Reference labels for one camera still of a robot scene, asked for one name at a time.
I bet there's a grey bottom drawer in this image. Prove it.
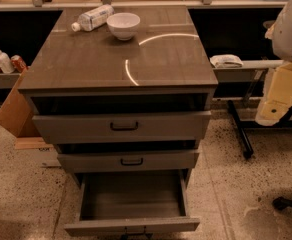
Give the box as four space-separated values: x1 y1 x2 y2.
64 170 199 237

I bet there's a white flat box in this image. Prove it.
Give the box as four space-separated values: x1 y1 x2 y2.
15 137 60 168

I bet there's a grey middle drawer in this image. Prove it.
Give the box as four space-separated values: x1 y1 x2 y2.
57 150 199 173

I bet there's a black chair base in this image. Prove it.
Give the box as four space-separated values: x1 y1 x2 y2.
272 197 292 210

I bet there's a grey drawer cabinet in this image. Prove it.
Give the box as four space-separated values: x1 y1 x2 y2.
17 5 219 189

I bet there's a grey top drawer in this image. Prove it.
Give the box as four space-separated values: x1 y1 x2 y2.
33 111 211 144

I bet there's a black table leg frame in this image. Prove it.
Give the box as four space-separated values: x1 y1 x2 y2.
227 100 292 159

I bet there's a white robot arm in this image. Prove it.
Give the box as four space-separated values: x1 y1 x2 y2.
255 0 292 126

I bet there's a red soda can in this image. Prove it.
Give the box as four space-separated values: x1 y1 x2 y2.
11 55 28 72

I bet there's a white ceramic bowl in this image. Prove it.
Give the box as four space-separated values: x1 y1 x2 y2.
107 13 141 41

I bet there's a white pump bottle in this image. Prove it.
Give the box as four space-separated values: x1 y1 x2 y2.
0 49 15 74

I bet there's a brown cardboard box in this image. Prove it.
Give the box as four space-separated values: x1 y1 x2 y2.
0 72 40 138

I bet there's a folded white cloth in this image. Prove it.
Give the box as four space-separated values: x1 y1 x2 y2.
210 54 243 68

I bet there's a grey drawer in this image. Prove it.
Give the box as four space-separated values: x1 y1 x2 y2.
33 111 211 144
57 150 199 173
64 170 199 237

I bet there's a clear plastic water bottle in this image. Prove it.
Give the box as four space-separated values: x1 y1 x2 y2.
71 4 114 32

